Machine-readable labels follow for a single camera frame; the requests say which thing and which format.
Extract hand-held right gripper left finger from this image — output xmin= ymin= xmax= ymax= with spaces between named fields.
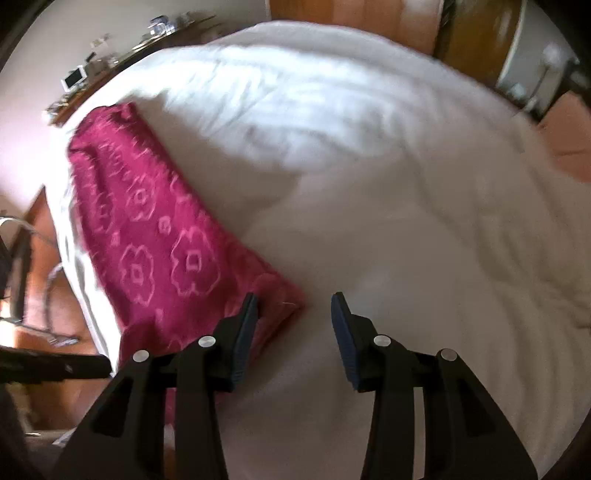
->
xmin=51 ymin=292 xmax=259 ymax=480

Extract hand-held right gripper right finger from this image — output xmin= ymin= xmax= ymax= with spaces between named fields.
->
xmin=331 ymin=292 xmax=539 ymax=480

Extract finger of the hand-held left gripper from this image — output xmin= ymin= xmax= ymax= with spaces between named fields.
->
xmin=0 ymin=348 xmax=113 ymax=384

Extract red fleece pants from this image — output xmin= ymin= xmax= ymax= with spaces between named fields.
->
xmin=68 ymin=102 xmax=306 ymax=425

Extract white duvet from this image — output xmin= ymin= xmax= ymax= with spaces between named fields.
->
xmin=46 ymin=21 xmax=591 ymax=480

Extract pink pillow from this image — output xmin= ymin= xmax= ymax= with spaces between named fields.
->
xmin=538 ymin=90 xmax=591 ymax=181

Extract cluttered wooden desk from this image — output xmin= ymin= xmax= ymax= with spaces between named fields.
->
xmin=45 ymin=14 xmax=218 ymax=127

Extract brown wooden wardrobe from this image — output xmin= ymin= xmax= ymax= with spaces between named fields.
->
xmin=268 ymin=0 xmax=444 ymax=57

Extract brown wooden door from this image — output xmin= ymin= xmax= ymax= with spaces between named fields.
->
xmin=445 ymin=0 xmax=525 ymax=88

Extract white shade floor lamp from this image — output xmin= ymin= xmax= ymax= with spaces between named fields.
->
xmin=538 ymin=42 xmax=570 ymax=109

